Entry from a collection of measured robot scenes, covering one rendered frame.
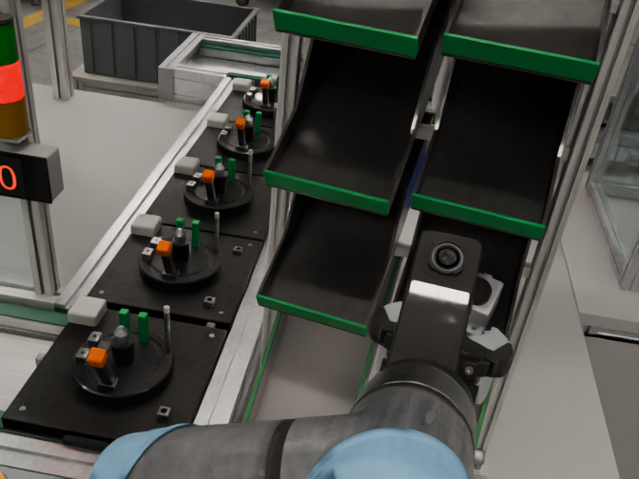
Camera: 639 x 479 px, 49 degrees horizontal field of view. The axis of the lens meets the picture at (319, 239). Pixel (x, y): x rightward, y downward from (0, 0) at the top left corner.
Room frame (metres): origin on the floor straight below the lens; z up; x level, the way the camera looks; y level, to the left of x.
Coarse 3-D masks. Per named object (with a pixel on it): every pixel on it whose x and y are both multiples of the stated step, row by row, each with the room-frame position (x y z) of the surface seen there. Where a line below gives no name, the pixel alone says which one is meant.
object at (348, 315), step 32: (416, 160) 0.74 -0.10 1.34; (288, 224) 0.69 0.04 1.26; (320, 224) 0.72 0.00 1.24; (352, 224) 0.72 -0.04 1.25; (384, 224) 0.72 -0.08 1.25; (288, 256) 0.68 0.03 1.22; (320, 256) 0.68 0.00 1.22; (352, 256) 0.68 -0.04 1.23; (384, 256) 0.68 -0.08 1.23; (288, 288) 0.64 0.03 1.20; (320, 288) 0.64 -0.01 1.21; (352, 288) 0.64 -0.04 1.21; (320, 320) 0.60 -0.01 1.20; (352, 320) 0.60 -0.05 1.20
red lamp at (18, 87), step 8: (16, 64) 0.84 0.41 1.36; (0, 72) 0.82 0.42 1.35; (8, 72) 0.82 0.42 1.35; (16, 72) 0.83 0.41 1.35; (0, 80) 0.82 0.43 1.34; (8, 80) 0.82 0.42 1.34; (16, 80) 0.83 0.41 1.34; (0, 88) 0.82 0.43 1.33; (8, 88) 0.82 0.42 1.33; (16, 88) 0.83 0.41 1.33; (0, 96) 0.82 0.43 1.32; (8, 96) 0.82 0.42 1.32; (16, 96) 0.83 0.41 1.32
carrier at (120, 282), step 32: (160, 224) 1.08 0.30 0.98; (192, 224) 1.00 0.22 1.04; (128, 256) 0.98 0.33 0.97; (160, 256) 0.96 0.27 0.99; (192, 256) 0.97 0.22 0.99; (224, 256) 1.01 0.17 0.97; (256, 256) 1.02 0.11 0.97; (96, 288) 0.88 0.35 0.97; (128, 288) 0.89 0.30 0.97; (160, 288) 0.89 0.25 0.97; (192, 288) 0.90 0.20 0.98; (224, 288) 0.92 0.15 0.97; (192, 320) 0.84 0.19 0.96; (224, 320) 0.84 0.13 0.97
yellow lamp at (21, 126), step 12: (24, 96) 0.85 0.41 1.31; (0, 108) 0.82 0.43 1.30; (12, 108) 0.82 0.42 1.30; (24, 108) 0.84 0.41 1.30; (0, 120) 0.82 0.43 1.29; (12, 120) 0.82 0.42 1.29; (24, 120) 0.84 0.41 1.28; (0, 132) 0.82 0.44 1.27; (12, 132) 0.82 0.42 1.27; (24, 132) 0.83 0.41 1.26
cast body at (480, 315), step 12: (480, 276) 0.61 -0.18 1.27; (492, 276) 0.65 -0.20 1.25; (480, 288) 0.59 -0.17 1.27; (492, 288) 0.60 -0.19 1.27; (480, 300) 0.58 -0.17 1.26; (492, 300) 0.59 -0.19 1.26; (480, 312) 0.57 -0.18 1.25; (492, 312) 0.60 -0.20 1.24; (468, 324) 0.59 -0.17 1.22; (480, 324) 0.58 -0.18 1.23
